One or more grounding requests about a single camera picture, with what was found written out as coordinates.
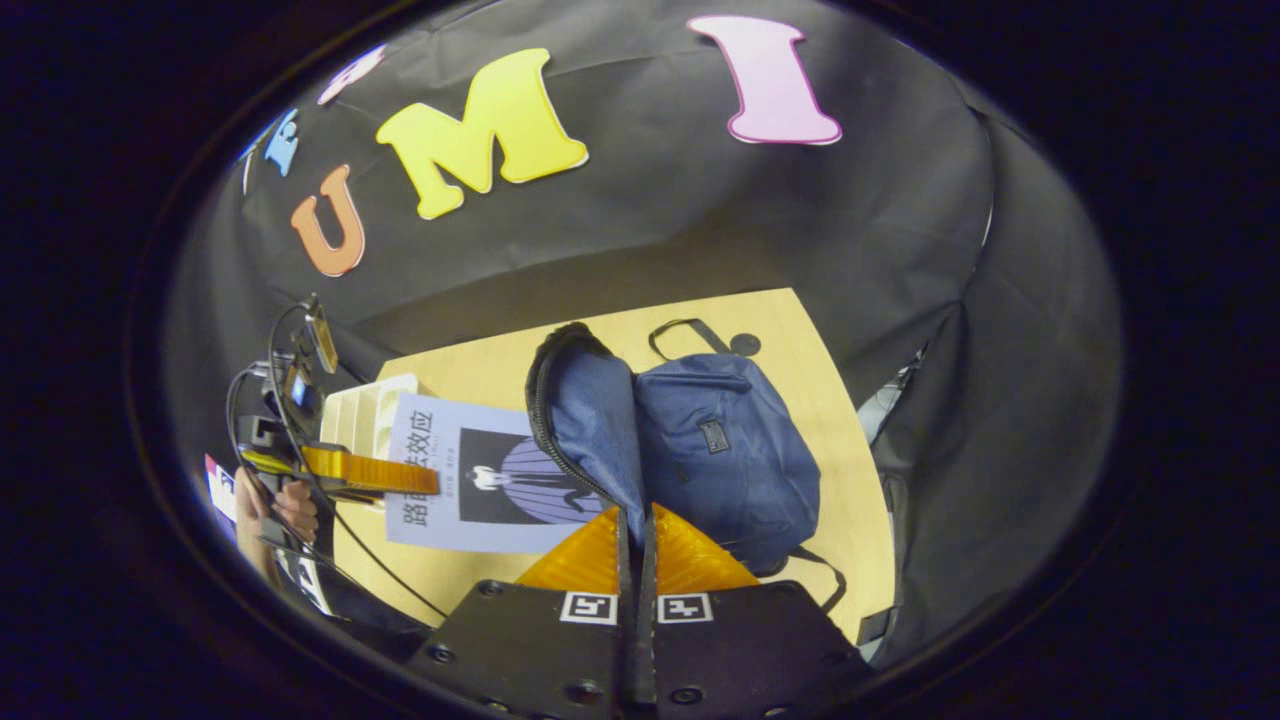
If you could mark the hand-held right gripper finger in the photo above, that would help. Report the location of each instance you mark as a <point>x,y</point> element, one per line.
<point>647,560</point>
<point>625,560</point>

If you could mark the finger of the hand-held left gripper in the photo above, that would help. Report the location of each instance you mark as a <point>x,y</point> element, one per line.
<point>370,470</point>

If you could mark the white plastic bookshelf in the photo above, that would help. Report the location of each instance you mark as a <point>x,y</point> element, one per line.
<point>360,415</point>

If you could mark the lavender book with dark picture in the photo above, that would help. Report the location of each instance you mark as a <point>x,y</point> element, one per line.
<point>500,530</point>

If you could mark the blue schoolbag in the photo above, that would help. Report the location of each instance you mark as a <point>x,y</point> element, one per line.
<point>740,470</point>

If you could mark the black round desk grommet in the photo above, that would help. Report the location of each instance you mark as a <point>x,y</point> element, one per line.
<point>745,345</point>

